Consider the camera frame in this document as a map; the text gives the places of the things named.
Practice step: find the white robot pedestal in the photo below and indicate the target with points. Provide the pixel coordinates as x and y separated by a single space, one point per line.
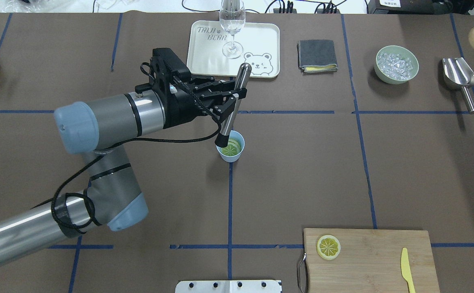
229 286

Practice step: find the yellow plastic knife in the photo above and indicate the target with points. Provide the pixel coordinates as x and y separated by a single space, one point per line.
406 271

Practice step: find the steel muddler black tip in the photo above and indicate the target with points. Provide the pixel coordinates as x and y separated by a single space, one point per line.
241 81

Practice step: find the clear wine glass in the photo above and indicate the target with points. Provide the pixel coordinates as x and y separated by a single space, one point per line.
232 18

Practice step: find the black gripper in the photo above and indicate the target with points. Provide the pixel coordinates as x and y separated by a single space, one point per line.
178 110

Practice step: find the grey folded cloth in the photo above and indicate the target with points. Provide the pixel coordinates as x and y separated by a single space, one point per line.
317 55

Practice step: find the bamboo cutting board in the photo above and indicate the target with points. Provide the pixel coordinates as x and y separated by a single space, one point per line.
369 261

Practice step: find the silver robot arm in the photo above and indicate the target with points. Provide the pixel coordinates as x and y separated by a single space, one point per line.
105 190

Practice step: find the light blue cup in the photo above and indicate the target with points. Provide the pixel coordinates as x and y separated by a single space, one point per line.
237 136

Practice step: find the steel ice scoop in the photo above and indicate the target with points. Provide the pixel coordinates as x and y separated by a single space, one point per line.
458 75

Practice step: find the green bowl of ice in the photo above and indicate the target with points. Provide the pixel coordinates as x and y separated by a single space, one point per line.
395 65

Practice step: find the lemon slice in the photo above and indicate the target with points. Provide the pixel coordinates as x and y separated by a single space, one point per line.
233 148
328 247

